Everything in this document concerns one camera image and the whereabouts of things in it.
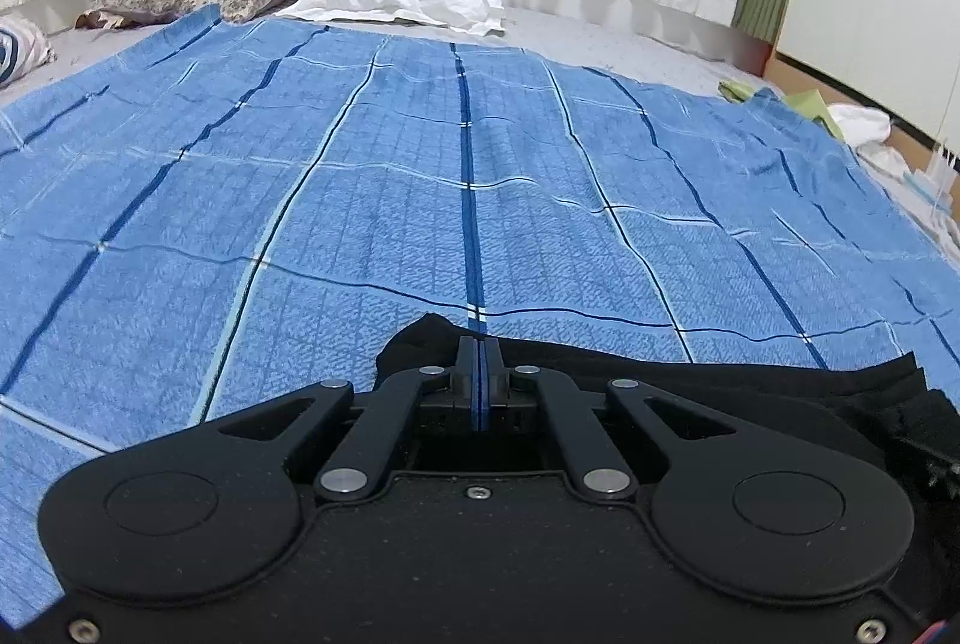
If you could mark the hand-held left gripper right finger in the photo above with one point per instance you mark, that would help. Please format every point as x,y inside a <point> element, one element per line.
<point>491,367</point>

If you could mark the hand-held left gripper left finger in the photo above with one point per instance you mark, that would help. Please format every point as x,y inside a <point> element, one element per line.
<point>466,367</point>

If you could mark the black pants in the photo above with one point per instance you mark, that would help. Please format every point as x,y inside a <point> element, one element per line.
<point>750,389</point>

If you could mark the blue plaid blanket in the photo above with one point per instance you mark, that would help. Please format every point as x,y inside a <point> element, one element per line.
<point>300,202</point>

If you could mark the green cloth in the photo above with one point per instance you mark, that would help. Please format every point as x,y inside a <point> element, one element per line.
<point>814,106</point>

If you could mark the white towel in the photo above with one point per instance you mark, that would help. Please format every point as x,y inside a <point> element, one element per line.
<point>862,123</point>

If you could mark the small white cloth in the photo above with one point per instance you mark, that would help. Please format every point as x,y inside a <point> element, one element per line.
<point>889,158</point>

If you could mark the striped cloth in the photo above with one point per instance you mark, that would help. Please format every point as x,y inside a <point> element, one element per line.
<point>22,44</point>

